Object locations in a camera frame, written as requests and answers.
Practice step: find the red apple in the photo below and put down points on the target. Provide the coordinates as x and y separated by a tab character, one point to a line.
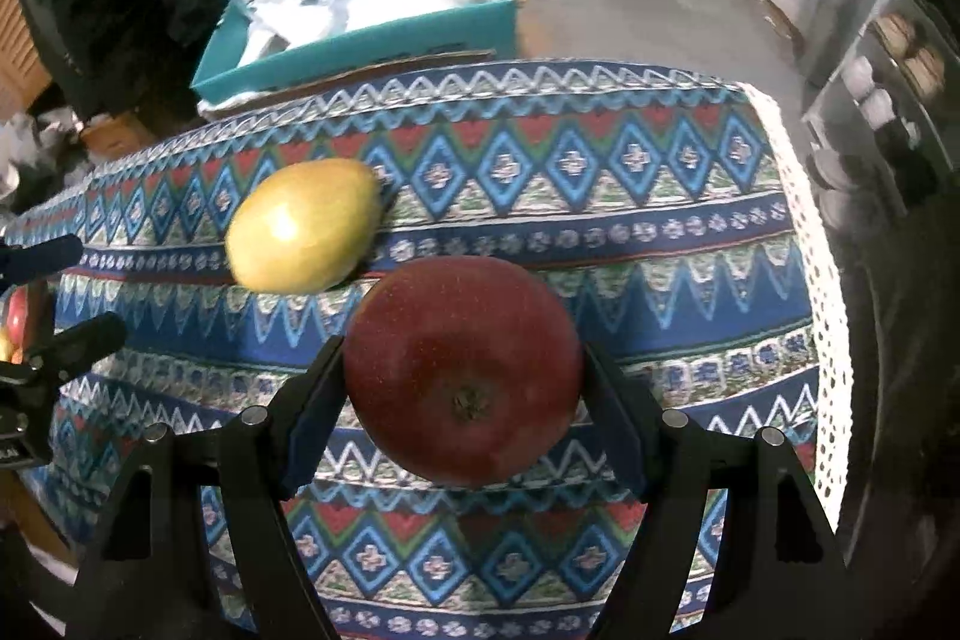
15	314
450	347

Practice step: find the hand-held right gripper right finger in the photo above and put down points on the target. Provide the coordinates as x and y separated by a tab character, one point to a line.
622	445

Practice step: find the wooden louvered door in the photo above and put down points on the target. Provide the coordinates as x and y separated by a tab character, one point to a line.
19	63

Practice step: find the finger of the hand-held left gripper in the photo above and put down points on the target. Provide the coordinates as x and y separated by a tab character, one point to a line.
45	256
82	340

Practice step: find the blue patterned tablecloth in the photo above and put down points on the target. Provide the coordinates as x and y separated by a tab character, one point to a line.
562	235

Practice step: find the teal cardboard box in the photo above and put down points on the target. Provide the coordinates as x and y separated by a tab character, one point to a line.
360	48

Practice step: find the yellow-green pear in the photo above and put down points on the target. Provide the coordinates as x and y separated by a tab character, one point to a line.
300	227

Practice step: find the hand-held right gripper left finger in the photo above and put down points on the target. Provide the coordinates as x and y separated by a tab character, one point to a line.
315	419

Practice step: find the glass display cabinet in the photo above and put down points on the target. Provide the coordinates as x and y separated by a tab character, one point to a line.
885	108

